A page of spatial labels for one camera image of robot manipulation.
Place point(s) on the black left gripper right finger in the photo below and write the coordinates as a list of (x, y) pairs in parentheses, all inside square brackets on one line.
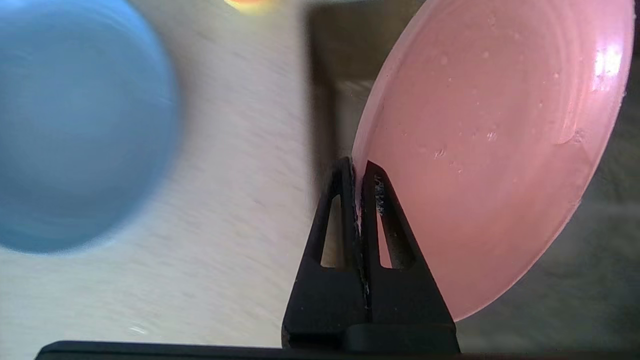
[(405, 300)]

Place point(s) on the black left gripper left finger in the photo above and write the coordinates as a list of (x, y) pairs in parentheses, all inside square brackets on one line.
[(325, 300)]

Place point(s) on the pink plate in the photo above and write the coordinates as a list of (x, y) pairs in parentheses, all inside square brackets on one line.
[(490, 150)]

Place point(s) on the blue plate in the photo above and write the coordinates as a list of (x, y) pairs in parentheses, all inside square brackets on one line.
[(75, 125)]

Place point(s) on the orange dish soap bottle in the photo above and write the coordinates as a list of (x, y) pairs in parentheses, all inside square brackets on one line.
[(250, 4)]

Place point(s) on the stainless steel sink basin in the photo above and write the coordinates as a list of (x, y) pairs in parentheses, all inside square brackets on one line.
[(590, 275)]

